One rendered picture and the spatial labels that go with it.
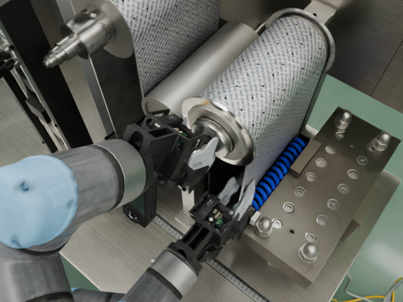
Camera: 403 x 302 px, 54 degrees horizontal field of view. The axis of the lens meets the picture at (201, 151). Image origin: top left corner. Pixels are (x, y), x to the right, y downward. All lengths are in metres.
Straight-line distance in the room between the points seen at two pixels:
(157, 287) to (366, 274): 1.43
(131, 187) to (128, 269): 0.51
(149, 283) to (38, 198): 0.35
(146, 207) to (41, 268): 0.16
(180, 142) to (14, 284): 0.24
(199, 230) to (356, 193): 0.38
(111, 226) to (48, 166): 0.61
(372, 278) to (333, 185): 1.14
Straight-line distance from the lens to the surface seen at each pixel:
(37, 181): 0.35
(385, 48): 0.81
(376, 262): 2.01
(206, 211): 0.67
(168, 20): 0.70
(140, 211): 0.55
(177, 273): 0.66
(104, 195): 0.40
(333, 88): 2.45
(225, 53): 0.78
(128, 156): 0.43
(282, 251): 0.80
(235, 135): 0.59
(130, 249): 0.93
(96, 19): 0.67
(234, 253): 0.92
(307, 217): 0.83
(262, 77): 0.64
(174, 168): 0.50
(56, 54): 0.65
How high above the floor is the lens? 1.78
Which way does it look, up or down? 59 degrees down
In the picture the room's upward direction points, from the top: straight up
